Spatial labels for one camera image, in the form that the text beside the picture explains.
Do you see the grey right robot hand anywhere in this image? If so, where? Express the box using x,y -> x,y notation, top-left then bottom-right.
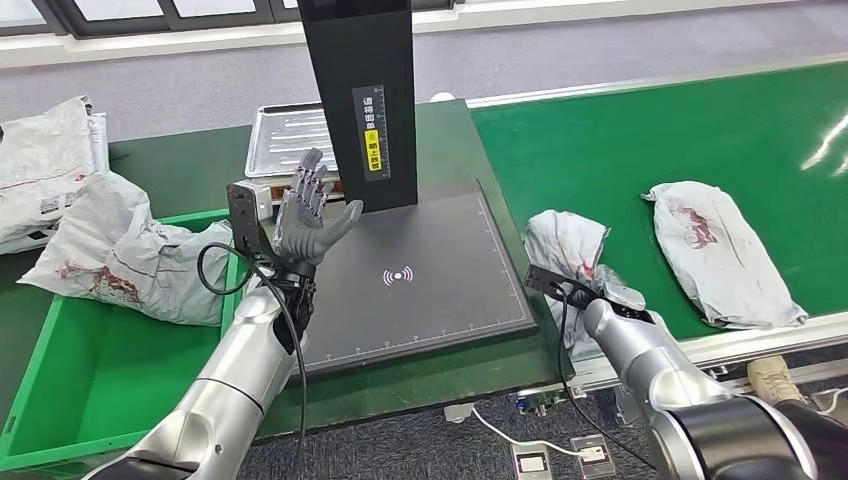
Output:
586,264 -> 627,293

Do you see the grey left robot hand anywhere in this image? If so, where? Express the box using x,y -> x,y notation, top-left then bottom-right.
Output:
272,147 -> 365,270

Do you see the grey poly mailer parcel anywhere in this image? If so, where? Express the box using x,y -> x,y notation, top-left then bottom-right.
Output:
641,180 -> 810,331
521,209 -> 641,363
18,172 -> 234,327

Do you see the green conveyor belt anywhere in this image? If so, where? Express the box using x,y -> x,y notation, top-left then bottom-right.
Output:
465,52 -> 848,417

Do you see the black inbound scanner machine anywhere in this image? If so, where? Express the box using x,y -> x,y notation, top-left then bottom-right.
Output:
291,0 -> 540,380

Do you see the weighing scale with steel tray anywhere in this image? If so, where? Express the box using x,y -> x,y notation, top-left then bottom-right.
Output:
244,102 -> 346,201

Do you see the person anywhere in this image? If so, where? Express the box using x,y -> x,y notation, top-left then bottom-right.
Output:
747,355 -> 848,465

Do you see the white flat poly mailer bag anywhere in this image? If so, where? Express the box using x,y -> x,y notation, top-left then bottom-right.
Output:
0,97 -> 95,244
0,112 -> 111,257

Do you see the green plastic crate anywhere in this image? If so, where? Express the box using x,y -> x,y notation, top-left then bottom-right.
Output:
0,208 -> 250,474

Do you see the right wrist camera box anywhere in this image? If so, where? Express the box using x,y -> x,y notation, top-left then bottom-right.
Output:
524,264 -> 601,311

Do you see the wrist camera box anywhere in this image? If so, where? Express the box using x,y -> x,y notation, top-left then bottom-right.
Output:
524,264 -> 601,311
225,180 -> 278,260

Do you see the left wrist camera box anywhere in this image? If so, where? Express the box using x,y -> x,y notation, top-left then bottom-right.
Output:
225,180 -> 278,260

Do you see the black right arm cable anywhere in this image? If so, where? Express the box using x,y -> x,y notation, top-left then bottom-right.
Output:
555,291 -> 658,473

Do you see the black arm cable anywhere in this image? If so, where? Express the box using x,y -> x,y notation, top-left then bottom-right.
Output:
555,291 -> 658,473
196,241 -> 310,480

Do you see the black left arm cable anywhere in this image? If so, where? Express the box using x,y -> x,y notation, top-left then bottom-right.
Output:
196,241 -> 310,480

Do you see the small wired control module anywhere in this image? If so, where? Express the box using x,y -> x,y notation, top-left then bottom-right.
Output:
515,386 -> 588,417

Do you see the white floor cable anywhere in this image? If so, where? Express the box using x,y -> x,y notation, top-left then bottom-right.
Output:
471,405 -> 608,460

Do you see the dark window frame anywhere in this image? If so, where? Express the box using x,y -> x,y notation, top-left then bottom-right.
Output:
0,0 -> 458,38

